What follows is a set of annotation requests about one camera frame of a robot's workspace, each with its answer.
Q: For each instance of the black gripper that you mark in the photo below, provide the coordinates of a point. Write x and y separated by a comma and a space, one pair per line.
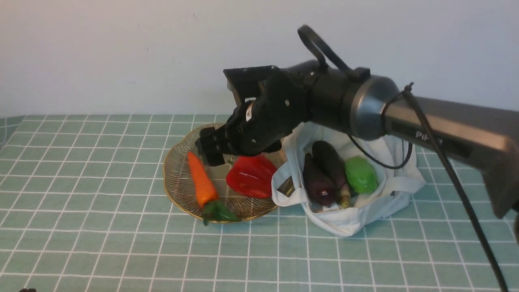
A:
270, 101

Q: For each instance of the orange carrot with leaves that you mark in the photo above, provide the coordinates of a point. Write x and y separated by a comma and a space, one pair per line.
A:
206, 194

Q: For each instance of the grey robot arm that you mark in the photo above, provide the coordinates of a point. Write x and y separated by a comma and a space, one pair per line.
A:
372, 112

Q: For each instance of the white cloth bag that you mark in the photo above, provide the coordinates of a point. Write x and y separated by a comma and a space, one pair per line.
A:
392, 194

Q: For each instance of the gold-rimmed glass plate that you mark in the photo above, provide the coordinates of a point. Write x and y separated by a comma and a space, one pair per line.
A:
181, 190

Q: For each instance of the red bell pepper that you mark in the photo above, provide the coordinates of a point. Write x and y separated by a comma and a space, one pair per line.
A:
251, 176

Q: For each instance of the dark purple eggplant rear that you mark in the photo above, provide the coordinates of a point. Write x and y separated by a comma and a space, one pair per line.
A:
332, 165

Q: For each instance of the dark purple eggplant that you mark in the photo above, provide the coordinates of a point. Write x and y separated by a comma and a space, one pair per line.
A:
332, 165
320, 188

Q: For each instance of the dark purple eggplant front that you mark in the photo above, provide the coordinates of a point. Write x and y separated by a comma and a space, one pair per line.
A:
320, 188

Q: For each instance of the green checkered tablecloth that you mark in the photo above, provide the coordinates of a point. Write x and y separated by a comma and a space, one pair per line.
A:
83, 209

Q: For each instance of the green bell pepper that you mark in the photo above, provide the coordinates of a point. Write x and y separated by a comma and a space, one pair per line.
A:
361, 176

